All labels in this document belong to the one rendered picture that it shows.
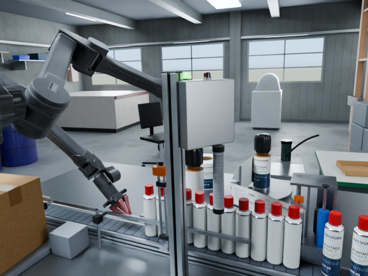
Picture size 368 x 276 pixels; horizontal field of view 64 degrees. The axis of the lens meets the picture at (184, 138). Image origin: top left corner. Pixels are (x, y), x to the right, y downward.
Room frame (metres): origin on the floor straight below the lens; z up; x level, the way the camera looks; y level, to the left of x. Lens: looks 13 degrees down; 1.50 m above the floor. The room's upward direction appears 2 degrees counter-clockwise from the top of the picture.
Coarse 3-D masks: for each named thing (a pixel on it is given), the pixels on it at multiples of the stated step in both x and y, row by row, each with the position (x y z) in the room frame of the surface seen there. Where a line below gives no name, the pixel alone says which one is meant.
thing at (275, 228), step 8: (272, 208) 0.85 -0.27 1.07; (280, 208) 0.85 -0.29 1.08; (272, 216) 0.85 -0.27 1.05; (280, 216) 0.85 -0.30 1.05; (272, 224) 0.84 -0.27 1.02; (280, 224) 0.84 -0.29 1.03; (272, 232) 0.84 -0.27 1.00; (280, 232) 0.84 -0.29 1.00; (272, 240) 0.84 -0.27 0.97; (280, 240) 0.84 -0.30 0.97; (272, 248) 0.84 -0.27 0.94; (280, 248) 0.84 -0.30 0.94; (272, 256) 0.84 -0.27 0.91; (280, 256) 0.84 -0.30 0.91; (272, 264) 0.84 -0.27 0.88
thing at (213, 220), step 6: (210, 198) 0.94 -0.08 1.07; (210, 204) 0.94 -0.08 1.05; (210, 210) 0.93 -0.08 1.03; (210, 216) 0.93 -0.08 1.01; (216, 216) 0.92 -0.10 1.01; (210, 222) 0.93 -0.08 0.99; (216, 222) 0.92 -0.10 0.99; (210, 228) 0.93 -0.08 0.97; (216, 228) 0.92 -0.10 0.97; (210, 240) 0.93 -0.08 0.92; (216, 240) 0.92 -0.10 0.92; (210, 246) 0.93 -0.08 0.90; (216, 246) 0.92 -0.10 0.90
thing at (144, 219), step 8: (48, 200) 1.23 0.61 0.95; (56, 200) 1.21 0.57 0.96; (80, 208) 1.15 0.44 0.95; (88, 208) 1.13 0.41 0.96; (96, 208) 1.12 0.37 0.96; (120, 216) 1.06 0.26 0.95; (128, 216) 1.05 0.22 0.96; (136, 216) 1.04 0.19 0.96; (192, 232) 0.94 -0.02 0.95; (200, 232) 0.92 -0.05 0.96; (208, 232) 0.91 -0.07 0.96; (216, 232) 0.91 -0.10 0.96; (232, 240) 0.88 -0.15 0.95; (240, 240) 0.86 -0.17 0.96; (248, 240) 0.85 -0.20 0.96
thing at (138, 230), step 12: (60, 216) 1.22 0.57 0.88; (72, 216) 1.22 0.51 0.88; (84, 216) 1.21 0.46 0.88; (108, 228) 1.10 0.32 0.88; (120, 228) 1.10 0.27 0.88; (132, 228) 1.10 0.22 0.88; (144, 228) 1.09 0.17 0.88; (156, 240) 1.00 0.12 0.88; (204, 252) 0.92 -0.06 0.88; (216, 252) 0.92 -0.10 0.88; (252, 264) 0.85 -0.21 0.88; (264, 264) 0.84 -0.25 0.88; (300, 264) 0.85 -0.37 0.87; (312, 264) 0.84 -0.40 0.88
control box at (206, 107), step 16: (192, 80) 0.80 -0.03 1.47; (208, 80) 0.83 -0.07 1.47; (224, 80) 0.85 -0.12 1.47; (192, 96) 0.80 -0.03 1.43; (208, 96) 0.82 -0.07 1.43; (224, 96) 0.85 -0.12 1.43; (192, 112) 0.80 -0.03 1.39; (208, 112) 0.82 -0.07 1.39; (224, 112) 0.85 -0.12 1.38; (192, 128) 0.80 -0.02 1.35; (208, 128) 0.82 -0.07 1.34; (224, 128) 0.85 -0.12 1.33; (192, 144) 0.80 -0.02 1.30; (208, 144) 0.82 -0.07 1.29
